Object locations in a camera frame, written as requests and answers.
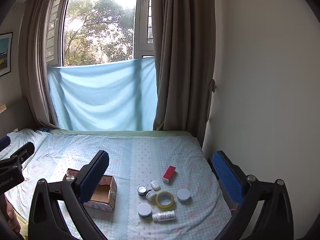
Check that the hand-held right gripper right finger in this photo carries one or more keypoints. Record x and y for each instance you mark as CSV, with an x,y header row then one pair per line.
x,y
227,177

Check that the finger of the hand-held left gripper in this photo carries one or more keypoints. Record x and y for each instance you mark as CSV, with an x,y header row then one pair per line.
x,y
4,142
23,152

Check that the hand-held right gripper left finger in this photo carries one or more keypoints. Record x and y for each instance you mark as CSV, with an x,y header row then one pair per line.
x,y
96,177

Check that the cardboard box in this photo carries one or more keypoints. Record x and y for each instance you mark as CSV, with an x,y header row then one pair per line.
x,y
105,192

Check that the small silver-lidded tin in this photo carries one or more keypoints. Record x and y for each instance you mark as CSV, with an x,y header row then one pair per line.
x,y
141,189

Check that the white jar with black lid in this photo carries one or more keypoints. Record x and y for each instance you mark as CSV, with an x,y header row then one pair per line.
x,y
151,195

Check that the round white-lidded jar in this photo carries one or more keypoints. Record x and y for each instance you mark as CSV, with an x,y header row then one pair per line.
x,y
144,209
183,195

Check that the white pill bottle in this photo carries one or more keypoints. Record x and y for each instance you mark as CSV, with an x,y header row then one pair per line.
x,y
163,216

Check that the person's left hand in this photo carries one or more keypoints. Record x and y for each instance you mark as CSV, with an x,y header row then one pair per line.
x,y
11,215

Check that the wooden shelf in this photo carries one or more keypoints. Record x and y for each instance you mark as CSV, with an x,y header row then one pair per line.
x,y
2,108

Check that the red rectangular box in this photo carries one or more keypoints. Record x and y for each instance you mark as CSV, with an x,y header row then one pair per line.
x,y
169,174

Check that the checked floral bed sheet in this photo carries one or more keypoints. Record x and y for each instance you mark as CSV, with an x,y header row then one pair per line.
x,y
150,155

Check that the white earbuds case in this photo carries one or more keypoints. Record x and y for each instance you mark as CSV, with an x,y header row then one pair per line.
x,y
155,185

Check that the clear tape roll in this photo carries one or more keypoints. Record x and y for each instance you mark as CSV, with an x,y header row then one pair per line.
x,y
158,201

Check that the light blue hanging cloth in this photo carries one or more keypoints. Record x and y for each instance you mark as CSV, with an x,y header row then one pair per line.
x,y
100,97

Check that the grey-brown curtain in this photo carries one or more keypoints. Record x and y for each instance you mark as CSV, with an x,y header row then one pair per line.
x,y
37,67
182,55

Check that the window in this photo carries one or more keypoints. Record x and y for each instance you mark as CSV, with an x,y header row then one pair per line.
x,y
100,25

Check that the framed wall picture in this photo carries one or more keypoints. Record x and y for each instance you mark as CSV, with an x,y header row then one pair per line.
x,y
5,55

